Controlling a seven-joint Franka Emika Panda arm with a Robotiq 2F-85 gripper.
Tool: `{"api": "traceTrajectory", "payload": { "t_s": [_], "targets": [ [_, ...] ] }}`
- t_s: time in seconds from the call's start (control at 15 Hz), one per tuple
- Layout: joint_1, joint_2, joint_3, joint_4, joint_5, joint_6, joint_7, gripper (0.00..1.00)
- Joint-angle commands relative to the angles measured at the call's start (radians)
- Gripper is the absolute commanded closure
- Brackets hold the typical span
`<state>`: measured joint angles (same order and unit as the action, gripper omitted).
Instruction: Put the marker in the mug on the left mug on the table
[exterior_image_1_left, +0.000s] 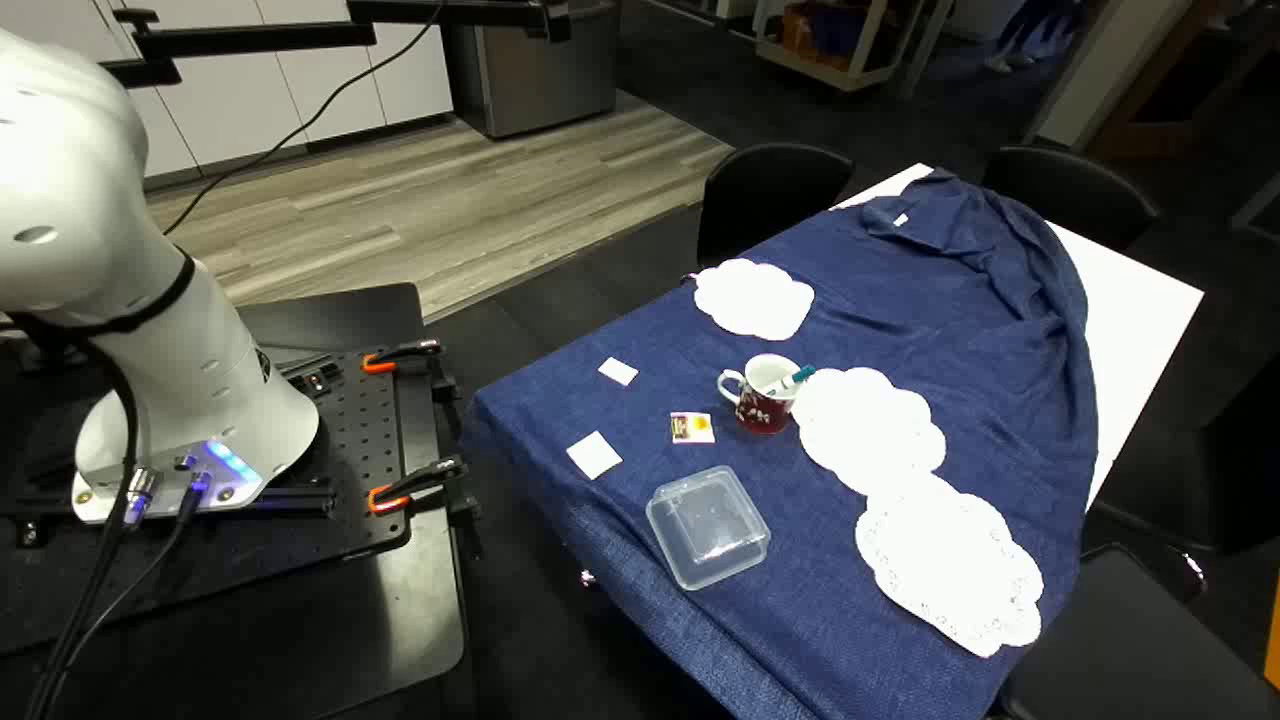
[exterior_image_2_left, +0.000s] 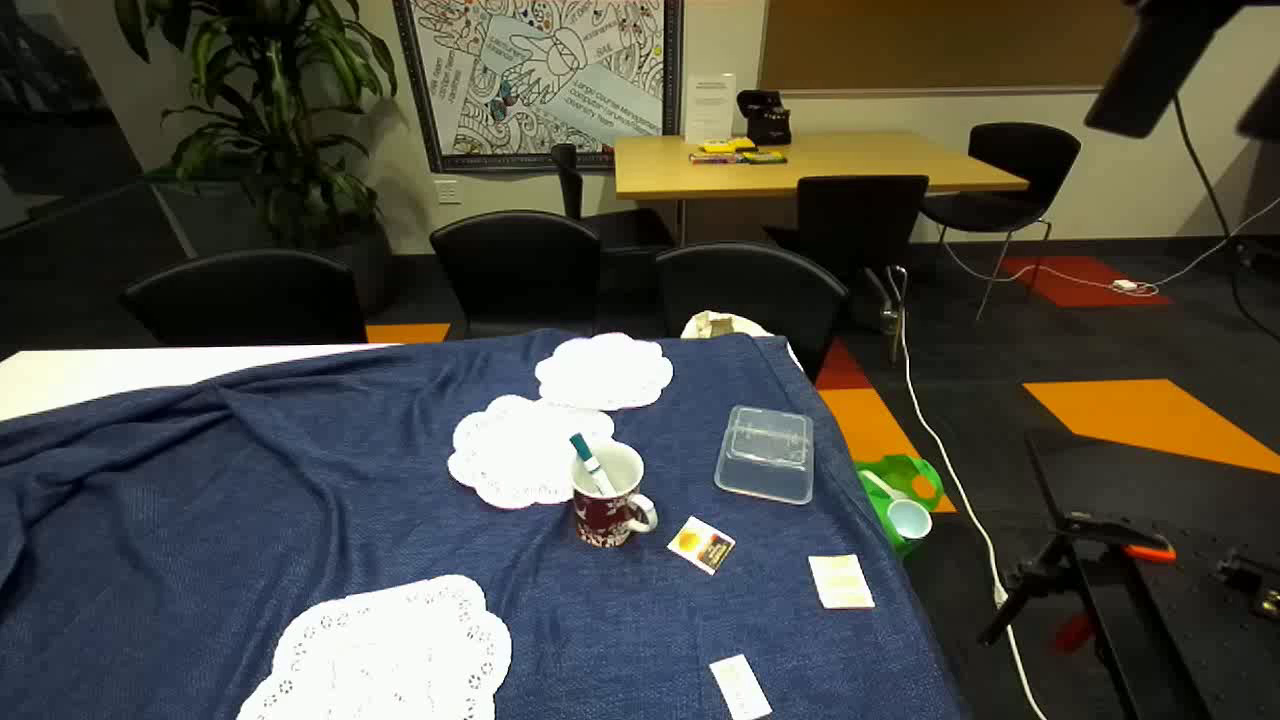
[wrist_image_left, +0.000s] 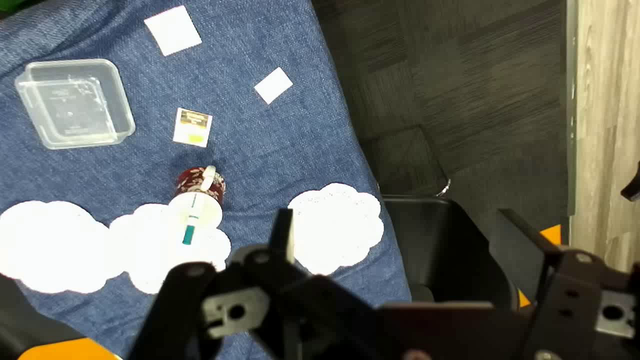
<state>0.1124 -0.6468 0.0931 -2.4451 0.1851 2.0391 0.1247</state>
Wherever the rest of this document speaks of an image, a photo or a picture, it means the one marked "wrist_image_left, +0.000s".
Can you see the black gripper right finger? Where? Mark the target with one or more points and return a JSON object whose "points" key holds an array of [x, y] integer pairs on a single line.
{"points": [[531, 243]]}

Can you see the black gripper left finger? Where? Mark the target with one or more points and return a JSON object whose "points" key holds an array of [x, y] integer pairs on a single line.
{"points": [[280, 233]]}

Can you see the green white marker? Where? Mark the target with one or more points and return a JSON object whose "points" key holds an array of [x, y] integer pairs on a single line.
{"points": [[193, 215]]}

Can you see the red floral white mug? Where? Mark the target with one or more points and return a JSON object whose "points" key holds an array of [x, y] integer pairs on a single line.
{"points": [[198, 201]]}

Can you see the blue denim tablecloth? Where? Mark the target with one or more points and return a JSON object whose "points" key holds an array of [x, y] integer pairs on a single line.
{"points": [[267, 153]]}

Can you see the black plastic bin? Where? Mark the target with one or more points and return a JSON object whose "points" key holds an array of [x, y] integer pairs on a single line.
{"points": [[440, 246]]}

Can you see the orange printed tea bag packet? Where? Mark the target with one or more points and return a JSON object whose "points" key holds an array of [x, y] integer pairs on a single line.
{"points": [[193, 126]]}

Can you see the small white sachet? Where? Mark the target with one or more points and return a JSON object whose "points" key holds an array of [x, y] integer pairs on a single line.
{"points": [[273, 85]]}

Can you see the pale yellow sticky note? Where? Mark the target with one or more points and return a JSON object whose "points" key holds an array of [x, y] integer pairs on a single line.
{"points": [[173, 29]]}

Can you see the clear plastic container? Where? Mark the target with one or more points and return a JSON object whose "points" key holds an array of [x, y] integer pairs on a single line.
{"points": [[75, 100]]}

